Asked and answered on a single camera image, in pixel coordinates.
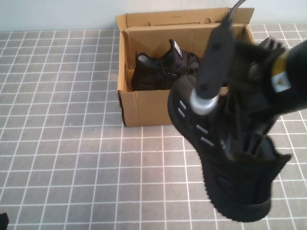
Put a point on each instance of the brown cardboard shoe box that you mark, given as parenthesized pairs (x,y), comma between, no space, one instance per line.
(144,107)

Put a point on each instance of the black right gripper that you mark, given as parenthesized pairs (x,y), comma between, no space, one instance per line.
(259,107)

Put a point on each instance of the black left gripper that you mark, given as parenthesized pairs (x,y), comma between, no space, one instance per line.
(3,222)

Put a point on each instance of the black knit sneaker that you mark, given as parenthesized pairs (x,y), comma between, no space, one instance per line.
(216,167)
(153,72)

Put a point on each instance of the grey white-grid tablecloth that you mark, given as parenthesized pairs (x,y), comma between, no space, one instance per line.
(72,143)

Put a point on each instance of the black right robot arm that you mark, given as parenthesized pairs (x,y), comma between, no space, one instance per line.
(297,76)

